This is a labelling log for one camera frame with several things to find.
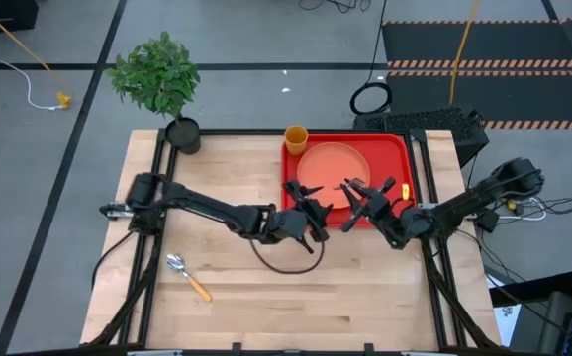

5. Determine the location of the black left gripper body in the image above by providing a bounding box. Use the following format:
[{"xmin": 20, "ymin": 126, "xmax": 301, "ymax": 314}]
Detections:
[{"xmin": 293, "ymin": 194, "xmax": 325, "ymax": 238}]

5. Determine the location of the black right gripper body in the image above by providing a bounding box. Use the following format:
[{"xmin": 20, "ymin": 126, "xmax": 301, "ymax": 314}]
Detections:
[{"xmin": 364, "ymin": 190, "xmax": 406, "ymax": 237}]

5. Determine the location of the salmon round plate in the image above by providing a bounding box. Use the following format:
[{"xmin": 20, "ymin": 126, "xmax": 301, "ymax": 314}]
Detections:
[{"xmin": 296, "ymin": 141, "xmax": 372, "ymax": 211}]

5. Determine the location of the orange plastic cup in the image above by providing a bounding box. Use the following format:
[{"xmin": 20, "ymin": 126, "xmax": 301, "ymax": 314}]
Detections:
[{"xmin": 283, "ymin": 125, "xmax": 310, "ymax": 157}]

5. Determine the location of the spoon with orange handle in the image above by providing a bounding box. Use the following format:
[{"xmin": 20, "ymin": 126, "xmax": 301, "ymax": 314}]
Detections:
[{"xmin": 165, "ymin": 253, "xmax": 214, "ymax": 304}]

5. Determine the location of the red plastic tray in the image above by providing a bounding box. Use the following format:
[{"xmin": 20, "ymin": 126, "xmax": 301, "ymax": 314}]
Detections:
[{"xmin": 279, "ymin": 132, "xmax": 419, "ymax": 229}]

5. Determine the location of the black mesh computer case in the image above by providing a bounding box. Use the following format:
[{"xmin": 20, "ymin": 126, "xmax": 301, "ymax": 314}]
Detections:
[{"xmin": 352, "ymin": 107, "xmax": 491, "ymax": 169}]

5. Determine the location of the black power adapter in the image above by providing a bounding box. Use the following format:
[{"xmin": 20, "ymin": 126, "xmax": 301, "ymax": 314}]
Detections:
[{"xmin": 474, "ymin": 210, "xmax": 501, "ymax": 233}]

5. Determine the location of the white paper sheet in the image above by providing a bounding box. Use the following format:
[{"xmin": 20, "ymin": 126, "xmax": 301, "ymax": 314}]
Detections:
[{"xmin": 491, "ymin": 275, "xmax": 521, "ymax": 347}]

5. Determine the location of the black mat with hazard stripes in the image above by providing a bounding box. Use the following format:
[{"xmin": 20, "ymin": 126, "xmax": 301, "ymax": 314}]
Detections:
[{"xmin": 381, "ymin": 18, "xmax": 572, "ymax": 131}]

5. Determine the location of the potted green plant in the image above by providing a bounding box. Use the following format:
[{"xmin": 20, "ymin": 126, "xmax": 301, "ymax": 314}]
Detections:
[{"xmin": 105, "ymin": 31, "xmax": 202, "ymax": 156}]

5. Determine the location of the black camera cable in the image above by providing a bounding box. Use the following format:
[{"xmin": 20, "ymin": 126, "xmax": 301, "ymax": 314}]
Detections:
[{"xmin": 248, "ymin": 236, "xmax": 326, "ymax": 276}]

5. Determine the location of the black aluminium table frame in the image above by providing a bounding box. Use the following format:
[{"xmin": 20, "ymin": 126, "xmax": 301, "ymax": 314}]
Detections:
[{"xmin": 82, "ymin": 127, "xmax": 503, "ymax": 356}]

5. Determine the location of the coiled black cable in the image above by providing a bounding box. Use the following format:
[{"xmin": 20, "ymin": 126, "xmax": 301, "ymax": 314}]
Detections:
[{"xmin": 348, "ymin": 0, "xmax": 394, "ymax": 117}]

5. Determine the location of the white cable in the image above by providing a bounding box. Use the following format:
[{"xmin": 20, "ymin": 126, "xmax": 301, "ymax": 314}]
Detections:
[
  {"xmin": 501, "ymin": 196, "xmax": 548, "ymax": 223},
  {"xmin": 0, "ymin": 0, "xmax": 62, "ymax": 111}
]

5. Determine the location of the yellow cable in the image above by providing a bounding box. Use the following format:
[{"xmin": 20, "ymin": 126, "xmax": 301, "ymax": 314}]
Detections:
[
  {"xmin": 0, "ymin": 0, "xmax": 73, "ymax": 110},
  {"xmin": 447, "ymin": 0, "xmax": 481, "ymax": 106}
]

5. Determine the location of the black power cable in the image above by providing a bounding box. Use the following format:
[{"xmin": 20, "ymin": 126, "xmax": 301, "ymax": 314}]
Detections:
[{"xmin": 90, "ymin": 229, "xmax": 137, "ymax": 291}]

